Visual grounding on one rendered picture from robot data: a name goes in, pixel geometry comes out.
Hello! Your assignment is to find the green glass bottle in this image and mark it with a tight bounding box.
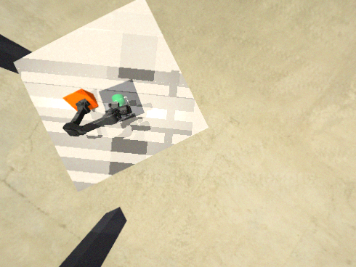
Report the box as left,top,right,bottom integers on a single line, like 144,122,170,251
111,94,126,106

